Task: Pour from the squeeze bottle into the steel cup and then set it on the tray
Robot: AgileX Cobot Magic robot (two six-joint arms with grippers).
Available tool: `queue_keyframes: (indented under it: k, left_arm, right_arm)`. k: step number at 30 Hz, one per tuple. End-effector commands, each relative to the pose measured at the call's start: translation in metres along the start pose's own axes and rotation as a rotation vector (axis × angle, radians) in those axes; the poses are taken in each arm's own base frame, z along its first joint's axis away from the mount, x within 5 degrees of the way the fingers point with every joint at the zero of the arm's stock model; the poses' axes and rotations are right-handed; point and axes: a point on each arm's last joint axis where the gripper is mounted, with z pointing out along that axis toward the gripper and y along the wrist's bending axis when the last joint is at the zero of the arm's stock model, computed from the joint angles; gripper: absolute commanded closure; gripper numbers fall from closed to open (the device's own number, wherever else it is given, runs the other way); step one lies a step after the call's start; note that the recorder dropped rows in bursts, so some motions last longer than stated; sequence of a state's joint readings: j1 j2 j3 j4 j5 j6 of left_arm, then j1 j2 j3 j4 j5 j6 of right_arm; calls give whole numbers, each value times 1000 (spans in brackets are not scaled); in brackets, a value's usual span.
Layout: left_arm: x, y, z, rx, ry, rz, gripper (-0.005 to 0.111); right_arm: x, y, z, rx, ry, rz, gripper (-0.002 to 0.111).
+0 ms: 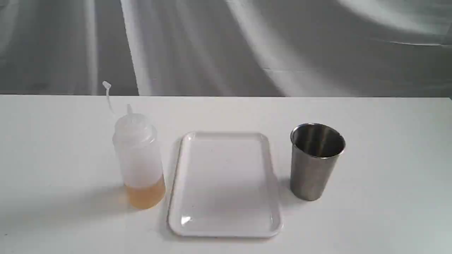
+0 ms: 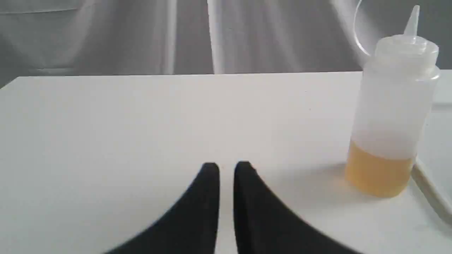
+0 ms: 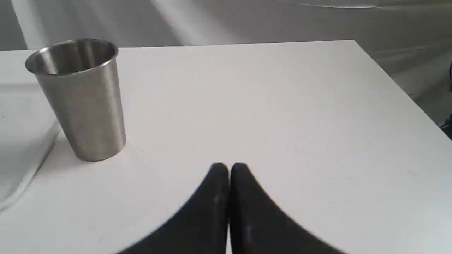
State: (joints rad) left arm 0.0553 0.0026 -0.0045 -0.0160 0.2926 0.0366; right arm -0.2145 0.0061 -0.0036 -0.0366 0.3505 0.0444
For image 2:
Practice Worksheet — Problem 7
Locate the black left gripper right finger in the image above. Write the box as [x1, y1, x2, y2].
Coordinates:
[233, 161, 356, 254]

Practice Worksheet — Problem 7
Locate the white plastic tray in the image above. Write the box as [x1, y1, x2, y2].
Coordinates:
[412, 102, 452, 227]

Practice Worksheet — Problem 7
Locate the grey backdrop cloth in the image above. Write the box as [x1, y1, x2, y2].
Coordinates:
[0, 0, 451, 86]

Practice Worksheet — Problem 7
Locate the translucent squeeze bottle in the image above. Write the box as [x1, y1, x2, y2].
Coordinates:
[345, 5, 440, 198]

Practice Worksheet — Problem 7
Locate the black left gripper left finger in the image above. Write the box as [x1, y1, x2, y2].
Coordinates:
[109, 163, 220, 254]

